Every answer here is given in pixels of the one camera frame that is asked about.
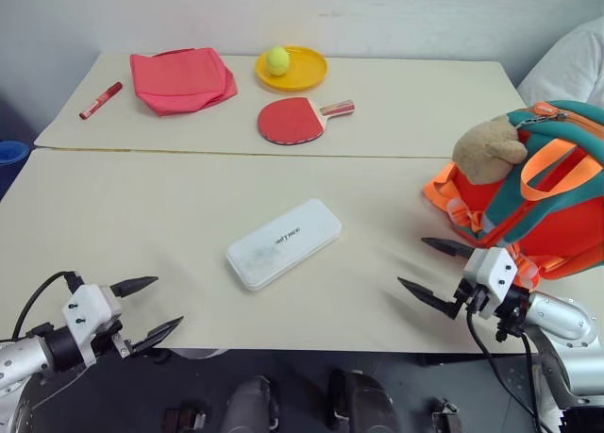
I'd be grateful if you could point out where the blue round object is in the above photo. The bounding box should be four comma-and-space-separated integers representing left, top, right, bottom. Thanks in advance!
0, 140, 30, 166

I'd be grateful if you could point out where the white cloth bundle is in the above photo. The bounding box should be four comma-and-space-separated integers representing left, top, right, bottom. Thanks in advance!
516, 15, 604, 108

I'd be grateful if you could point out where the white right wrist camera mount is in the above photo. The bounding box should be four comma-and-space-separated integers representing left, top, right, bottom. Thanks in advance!
460, 246, 519, 320

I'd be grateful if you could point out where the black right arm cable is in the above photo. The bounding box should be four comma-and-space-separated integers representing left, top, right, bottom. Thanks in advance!
465, 305, 556, 433

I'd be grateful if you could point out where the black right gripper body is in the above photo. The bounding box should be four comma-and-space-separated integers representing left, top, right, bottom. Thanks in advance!
452, 281, 493, 319

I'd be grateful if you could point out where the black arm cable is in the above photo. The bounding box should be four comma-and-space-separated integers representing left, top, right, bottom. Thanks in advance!
9, 270, 85, 342
465, 305, 556, 433

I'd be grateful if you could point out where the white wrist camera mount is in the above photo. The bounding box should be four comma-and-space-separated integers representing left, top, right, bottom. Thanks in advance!
460, 246, 519, 320
60, 284, 125, 368

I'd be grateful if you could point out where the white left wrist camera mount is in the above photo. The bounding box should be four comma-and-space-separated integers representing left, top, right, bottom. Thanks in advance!
60, 284, 125, 368

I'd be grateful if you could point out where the white rectangular case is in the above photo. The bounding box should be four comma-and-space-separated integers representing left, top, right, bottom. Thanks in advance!
225, 197, 344, 292

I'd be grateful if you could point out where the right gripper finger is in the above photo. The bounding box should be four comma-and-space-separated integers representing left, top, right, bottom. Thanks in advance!
421, 237, 476, 259
397, 275, 461, 321

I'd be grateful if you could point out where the yellow-green tennis ball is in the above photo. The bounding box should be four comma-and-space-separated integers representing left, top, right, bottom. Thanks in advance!
265, 45, 291, 77

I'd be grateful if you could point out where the folded pink cloth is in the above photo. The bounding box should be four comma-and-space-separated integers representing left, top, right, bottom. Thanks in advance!
129, 47, 240, 118

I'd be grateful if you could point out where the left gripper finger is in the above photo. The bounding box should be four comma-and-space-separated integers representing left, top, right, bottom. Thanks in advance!
109, 275, 159, 300
129, 315, 185, 358

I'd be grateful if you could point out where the small dark bracket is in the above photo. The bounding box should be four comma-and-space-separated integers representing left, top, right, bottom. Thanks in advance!
430, 396, 462, 433

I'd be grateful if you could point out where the red table tennis paddle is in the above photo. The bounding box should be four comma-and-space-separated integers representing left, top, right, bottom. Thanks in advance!
257, 96, 356, 146

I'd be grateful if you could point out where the dark grey rounded shape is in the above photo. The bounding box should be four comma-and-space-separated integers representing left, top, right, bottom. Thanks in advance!
327, 367, 403, 433
220, 375, 280, 433

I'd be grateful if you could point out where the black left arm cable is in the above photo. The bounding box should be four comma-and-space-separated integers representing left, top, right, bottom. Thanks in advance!
9, 270, 85, 342

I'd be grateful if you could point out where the orange and teal backpack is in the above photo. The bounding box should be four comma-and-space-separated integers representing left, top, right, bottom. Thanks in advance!
422, 99, 604, 291

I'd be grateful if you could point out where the yellow plastic plate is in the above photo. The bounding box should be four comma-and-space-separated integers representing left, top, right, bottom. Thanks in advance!
255, 44, 329, 93

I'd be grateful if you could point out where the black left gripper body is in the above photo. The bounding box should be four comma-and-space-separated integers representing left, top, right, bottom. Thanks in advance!
90, 325, 137, 359

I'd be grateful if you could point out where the red marker pen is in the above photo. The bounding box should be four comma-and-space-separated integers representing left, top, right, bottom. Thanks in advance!
78, 81, 124, 121

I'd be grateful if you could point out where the beige plush bear toy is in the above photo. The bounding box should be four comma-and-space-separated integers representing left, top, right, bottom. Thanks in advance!
451, 114, 529, 185

